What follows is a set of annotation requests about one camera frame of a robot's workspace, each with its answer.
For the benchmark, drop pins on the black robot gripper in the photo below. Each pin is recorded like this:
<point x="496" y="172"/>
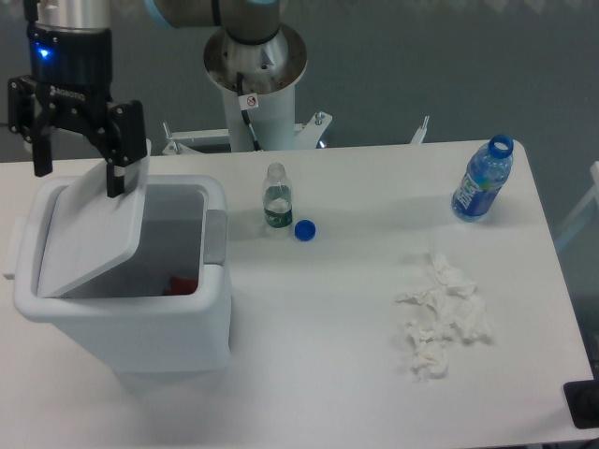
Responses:
<point x="71" y="58"/>

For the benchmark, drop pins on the white trash can lid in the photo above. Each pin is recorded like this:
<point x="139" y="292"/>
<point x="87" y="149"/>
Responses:
<point x="90" y="232"/>

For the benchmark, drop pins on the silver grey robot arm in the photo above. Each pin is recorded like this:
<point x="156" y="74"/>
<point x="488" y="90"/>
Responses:
<point x="248" y="22"/>

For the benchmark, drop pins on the red trash inside can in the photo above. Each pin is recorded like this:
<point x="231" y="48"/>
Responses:
<point x="180" y="286"/>

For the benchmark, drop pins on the white plastic trash can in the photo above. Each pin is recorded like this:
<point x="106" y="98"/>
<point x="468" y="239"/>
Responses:
<point x="121" y="316"/>

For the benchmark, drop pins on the blue bottle cap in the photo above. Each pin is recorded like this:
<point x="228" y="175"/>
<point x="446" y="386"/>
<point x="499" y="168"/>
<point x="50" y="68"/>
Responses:
<point x="304" y="230"/>

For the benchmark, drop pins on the clear green-label plastic bottle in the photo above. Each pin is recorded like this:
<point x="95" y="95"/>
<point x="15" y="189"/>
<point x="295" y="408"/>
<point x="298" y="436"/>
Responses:
<point x="277" y="198"/>

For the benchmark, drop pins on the crumpled white tissue upper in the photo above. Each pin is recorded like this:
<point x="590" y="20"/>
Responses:
<point x="457" y="310"/>

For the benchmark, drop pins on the crumpled white tissue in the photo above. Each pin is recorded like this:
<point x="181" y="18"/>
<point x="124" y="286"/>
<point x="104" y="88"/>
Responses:
<point x="457" y="310"/>
<point x="430" y="356"/>

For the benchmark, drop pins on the blue plastic water bottle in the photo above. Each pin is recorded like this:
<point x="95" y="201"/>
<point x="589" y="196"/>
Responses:
<point x="485" y="175"/>

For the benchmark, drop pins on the crumpled white tissue lower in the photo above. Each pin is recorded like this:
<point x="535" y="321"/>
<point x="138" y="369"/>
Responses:
<point x="430" y="356"/>

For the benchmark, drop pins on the black device at edge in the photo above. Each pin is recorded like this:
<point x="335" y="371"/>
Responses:
<point x="582" y="401"/>

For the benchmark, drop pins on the white metal frame bracket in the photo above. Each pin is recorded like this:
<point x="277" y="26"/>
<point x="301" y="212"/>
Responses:
<point x="189" y="142"/>

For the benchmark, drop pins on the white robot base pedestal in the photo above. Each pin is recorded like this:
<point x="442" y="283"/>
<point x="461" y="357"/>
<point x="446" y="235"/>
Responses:
<point x="257" y="84"/>

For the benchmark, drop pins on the white chair frame right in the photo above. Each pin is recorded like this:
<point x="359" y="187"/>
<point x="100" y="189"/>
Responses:
<point x="585" y="210"/>

